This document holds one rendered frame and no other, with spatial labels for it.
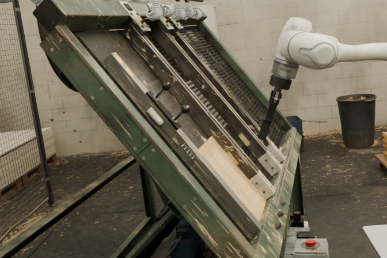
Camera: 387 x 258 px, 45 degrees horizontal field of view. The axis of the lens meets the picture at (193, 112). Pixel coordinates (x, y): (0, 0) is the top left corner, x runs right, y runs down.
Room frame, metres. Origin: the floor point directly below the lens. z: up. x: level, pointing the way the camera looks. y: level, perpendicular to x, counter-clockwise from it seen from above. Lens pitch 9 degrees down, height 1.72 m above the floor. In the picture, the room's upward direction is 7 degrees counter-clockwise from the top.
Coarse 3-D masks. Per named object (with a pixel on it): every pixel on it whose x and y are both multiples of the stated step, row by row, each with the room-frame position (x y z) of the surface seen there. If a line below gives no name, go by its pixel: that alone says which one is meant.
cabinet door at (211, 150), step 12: (204, 144) 2.09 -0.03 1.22; (216, 144) 2.20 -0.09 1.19; (204, 156) 1.99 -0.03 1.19; (216, 156) 2.10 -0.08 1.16; (228, 156) 2.21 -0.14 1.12; (216, 168) 2.00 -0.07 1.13; (228, 168) 2.10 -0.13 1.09; (228, 180) 2.00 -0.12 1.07; (240, 180) 2.11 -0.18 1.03; (240, 192) 2.01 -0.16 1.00; (252, 192) 2.11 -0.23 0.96; (252, 204) 2.01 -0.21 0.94; (264, 204) 2.11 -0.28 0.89
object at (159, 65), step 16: (128, 32) 2.34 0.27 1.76; (144, 32) 2.33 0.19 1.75; (144, 48) 2.32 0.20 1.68; (160, 64) 2.30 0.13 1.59; (176, 80) 2.28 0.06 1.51; (176, 96) 2.28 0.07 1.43; (192, 96) 2.26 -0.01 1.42; (192, 112) 2.26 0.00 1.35; (208, 112) 2.28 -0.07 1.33; (208, 128) 2.24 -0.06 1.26; (224, 144) 2.22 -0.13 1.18; (240, 160) 2.20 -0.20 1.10; (256, 176) 2.18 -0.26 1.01; (272, 192) 2.16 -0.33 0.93
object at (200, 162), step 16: (112, 64) 1.97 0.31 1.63; (128, 80) 1.96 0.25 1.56; (144, 96) 1.94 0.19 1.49; (160, 112) 1.92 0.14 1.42; (176, 144) 1.91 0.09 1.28; (192, 144) 1.93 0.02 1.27; (192, 160) 1.89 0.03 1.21; (208, 176) 1.87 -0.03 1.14; (224, 192) 1.86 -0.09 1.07; (240, 208) 1.84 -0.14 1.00; (256, 224) 1.83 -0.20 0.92
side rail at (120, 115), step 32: (64, 32) 1.76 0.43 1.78; (64, 64) 1.76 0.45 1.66; (96, 64) 1.76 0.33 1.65; (96, 96) 1.73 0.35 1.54; (128, 128) 1.70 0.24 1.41; (160, 160) 1.67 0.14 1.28; (192, 192) 1.64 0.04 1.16; (192, 224) 1.64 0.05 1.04; (224, 224) 1.60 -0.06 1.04; (224, 256) 1.61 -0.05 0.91
